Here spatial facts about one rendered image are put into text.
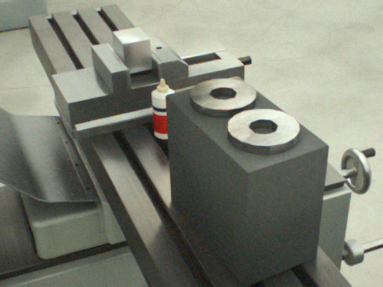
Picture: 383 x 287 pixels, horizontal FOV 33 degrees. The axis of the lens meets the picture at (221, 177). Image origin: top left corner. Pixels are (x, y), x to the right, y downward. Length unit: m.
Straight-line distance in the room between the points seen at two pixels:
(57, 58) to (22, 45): 2.48
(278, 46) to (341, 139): 1.02
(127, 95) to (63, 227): 0.26
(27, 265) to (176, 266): 0.41
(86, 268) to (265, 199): 0.55
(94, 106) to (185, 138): 0.33
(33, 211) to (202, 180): 0.43
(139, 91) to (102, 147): 0.13
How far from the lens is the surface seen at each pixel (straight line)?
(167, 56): 1.21
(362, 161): 1.59
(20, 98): 3.40
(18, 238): 1.31
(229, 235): 0.86
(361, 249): 1.56
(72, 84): 1.23
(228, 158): 0.79
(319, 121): 3.09
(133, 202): 1.02
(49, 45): 1.57
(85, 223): 1.21
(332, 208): 1.44
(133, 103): 1.21
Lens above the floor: 1.55
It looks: 35 degrees down
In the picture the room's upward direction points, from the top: straight up
